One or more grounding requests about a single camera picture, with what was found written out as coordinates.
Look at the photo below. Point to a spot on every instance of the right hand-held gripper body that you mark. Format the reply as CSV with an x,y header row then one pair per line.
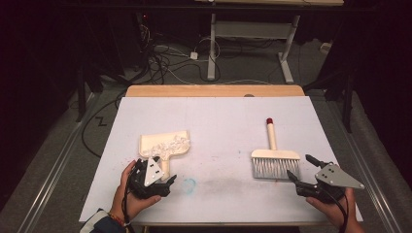
x,y
336,178

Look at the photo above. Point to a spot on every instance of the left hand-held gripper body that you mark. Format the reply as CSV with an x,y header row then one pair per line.
x,y
153,173

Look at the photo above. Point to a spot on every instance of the pile of white paper scraps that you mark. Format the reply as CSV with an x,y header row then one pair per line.
x,y
171,147

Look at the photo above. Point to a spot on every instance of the cream plastic dustpan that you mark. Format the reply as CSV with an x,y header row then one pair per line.
x,y
154,139

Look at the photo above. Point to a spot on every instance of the person's right hand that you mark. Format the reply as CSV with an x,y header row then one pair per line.
x,y
338,212

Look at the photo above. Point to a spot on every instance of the person's left hand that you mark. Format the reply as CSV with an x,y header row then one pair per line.
x,y
129,205

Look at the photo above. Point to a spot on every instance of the black metal stand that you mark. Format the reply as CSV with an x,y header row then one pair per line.
x,y
348,103
81,97

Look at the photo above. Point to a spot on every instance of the white table cover sheet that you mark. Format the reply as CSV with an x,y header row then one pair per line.
x,y
226,110

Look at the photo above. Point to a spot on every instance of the wooden table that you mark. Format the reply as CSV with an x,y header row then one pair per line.
x,y
210,90

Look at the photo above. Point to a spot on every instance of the white power adapter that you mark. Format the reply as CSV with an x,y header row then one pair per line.
x,y
193,55

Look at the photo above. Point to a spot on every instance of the white metal-framed desk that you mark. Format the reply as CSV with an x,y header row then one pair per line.
x,y
212,48

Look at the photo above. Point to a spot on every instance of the aluminium floor rail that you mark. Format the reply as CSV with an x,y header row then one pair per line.
x,y
387,207
55,174

